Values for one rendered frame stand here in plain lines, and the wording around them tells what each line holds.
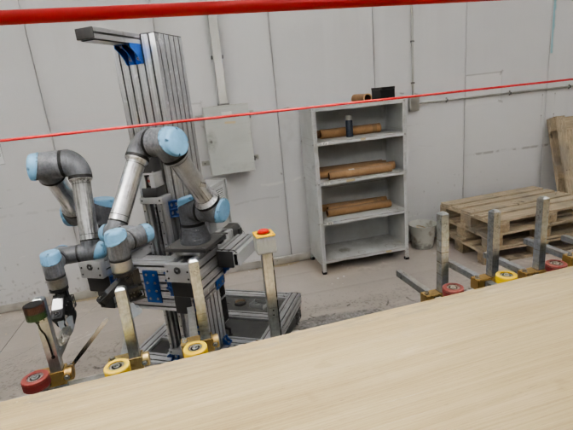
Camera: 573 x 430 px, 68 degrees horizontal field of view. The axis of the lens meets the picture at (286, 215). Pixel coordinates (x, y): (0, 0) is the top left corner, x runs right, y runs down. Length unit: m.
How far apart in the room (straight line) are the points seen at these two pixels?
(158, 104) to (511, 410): 1.88
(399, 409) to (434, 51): 3.97
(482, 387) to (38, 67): 3.88
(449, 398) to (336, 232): 3.37
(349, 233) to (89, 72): 2.87
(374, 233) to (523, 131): 2.00
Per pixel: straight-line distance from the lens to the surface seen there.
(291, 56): 4.18
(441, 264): 1.87
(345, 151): 4.34
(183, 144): 1.75
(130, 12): 0.30
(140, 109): 2.30
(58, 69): 4.19
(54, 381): 1.71
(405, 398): 1.24
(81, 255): 1.98
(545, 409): 1.28
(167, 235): 2.28
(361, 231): 4.59
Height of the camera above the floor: 1.69
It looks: 16 degrees down
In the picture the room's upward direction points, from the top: 6 degrees counter-clockwise
